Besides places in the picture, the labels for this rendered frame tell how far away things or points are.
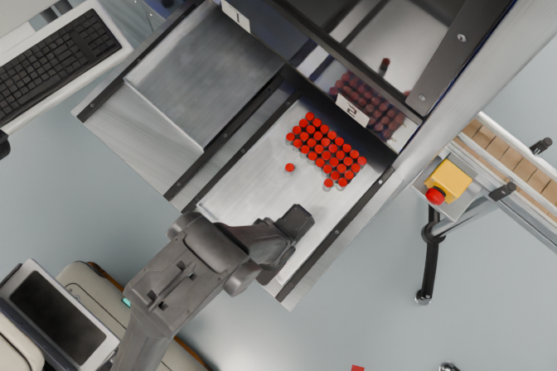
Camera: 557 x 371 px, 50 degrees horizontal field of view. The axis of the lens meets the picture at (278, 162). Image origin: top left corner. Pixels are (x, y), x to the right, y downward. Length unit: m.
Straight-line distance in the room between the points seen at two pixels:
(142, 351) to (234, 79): 0.85
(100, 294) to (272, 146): 0.87
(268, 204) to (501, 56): 0.71
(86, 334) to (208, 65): 0.67
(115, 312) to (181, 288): 1.34
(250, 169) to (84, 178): 1.12
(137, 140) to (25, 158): 1.10
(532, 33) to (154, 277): 0.51
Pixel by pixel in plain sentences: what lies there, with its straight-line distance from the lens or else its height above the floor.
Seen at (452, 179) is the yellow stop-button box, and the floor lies 1.03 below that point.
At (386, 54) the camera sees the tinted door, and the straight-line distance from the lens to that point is 1.04.
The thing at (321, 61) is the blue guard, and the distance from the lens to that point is 1.22.
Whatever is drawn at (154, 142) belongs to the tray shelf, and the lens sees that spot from 1.44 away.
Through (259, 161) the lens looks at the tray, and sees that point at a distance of 1.40.
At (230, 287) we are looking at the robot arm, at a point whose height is 1.53.
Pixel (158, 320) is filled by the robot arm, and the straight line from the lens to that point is 0.68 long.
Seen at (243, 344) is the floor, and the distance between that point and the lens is 2.23.
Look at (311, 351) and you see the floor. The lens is 2.24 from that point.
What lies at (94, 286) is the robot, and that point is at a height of 0.27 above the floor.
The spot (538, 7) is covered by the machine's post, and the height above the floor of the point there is 1.65.
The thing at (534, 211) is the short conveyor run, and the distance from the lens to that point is 1.44.
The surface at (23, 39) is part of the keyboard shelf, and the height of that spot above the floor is 0.80.
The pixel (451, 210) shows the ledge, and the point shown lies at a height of 0.88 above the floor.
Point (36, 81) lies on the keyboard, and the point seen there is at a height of 0.83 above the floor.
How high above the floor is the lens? 2.23
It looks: 75 degrees down
